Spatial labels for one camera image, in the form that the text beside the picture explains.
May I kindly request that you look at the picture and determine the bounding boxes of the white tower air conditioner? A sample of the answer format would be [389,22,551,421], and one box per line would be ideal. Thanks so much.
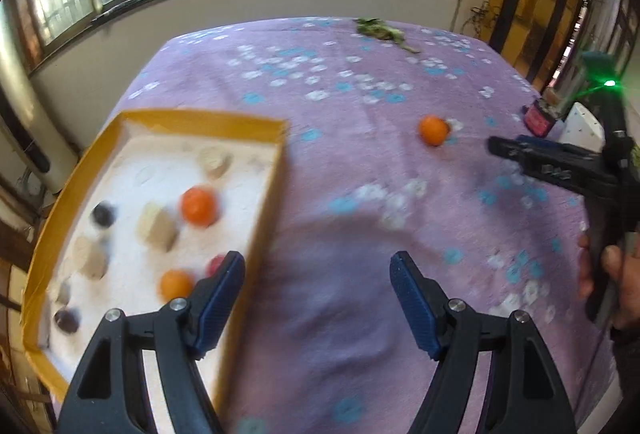
[0,4,81,195]

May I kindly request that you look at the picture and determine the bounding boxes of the purple floral blanket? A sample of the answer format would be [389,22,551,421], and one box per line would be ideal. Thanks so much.
[107,16,621,434]

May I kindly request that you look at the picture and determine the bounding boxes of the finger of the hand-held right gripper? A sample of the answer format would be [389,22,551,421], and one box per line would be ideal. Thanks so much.
[516,135,608,168]
[487,136,609,202]

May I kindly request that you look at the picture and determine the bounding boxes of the yellow-rimmed white tray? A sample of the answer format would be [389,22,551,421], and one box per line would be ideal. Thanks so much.
[21,109,291,434]

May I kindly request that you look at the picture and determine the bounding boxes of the person's right hand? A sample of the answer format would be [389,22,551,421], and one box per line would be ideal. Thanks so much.
[577,233,640,331]

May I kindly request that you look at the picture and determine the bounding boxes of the dried green leaves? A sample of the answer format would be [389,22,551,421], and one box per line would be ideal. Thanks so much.
[354,16,421,55]

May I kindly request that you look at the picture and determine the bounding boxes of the red packet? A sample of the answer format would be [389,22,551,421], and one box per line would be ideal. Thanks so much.
[522,99,561,135]

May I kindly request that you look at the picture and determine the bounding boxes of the red cherry tomato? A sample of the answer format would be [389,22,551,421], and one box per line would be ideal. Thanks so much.
[205,254,230,279]

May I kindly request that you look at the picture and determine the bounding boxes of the beige banana chunk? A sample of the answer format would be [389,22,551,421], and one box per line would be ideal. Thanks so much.
[72,236,110,280]
[136,203,180,252]

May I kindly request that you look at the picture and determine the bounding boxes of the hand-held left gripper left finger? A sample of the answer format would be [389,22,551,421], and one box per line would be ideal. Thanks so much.
[59,250,247,434]

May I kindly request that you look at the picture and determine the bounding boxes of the dark purple grape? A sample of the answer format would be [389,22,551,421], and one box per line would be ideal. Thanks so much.
[91,203,118,230]
[53,307,81,334]

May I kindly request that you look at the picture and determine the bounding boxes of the round beige banana slice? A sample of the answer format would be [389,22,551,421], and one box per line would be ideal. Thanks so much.
[197,145,235,180]

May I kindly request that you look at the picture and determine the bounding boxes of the tangled wall cables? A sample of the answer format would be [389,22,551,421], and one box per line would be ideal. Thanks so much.
[465,0,501,40]

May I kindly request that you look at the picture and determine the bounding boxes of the white container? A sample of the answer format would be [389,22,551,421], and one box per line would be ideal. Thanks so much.
[562,103,608,150]

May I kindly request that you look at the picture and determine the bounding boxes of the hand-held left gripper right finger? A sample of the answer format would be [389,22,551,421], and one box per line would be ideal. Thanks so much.
[389,250,578,434]

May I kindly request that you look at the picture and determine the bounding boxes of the large orange mandarin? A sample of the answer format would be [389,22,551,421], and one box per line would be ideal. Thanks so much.
[180,185,220,227]

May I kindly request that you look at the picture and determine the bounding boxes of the small orange kumquat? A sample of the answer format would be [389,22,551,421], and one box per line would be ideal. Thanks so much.
[160,269,195,302]
[419,115,450,147]

